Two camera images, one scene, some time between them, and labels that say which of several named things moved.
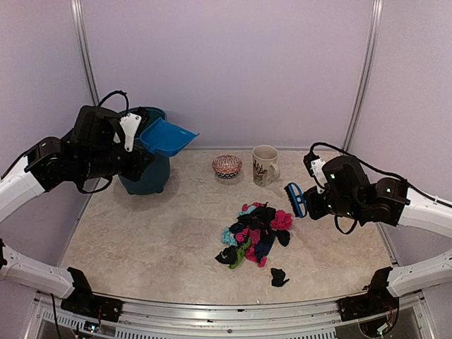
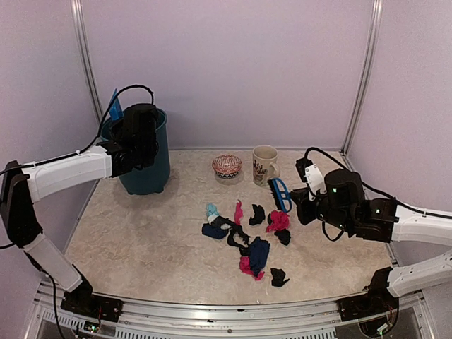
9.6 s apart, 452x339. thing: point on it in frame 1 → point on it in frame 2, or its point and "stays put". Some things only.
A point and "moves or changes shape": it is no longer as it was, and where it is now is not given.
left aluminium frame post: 82,44 stays put
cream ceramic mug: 265,168 stays put
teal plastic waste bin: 155,179 stays put
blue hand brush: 297,199 moves or changes shape
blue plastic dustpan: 167,138 → 116,111
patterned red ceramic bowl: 227,166 stays put
